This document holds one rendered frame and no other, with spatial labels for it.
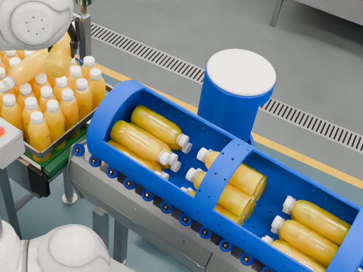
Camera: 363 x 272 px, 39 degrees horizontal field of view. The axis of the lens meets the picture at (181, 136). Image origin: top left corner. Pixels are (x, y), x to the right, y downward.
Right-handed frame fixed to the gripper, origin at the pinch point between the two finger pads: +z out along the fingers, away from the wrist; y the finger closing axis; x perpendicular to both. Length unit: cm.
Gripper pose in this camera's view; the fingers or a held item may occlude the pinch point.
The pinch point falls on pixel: (61, 45)
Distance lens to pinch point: 166.0
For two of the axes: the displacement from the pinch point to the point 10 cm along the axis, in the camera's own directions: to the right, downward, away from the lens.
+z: -1.2, 5.5, 8.3
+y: -9.7, -2.5, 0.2
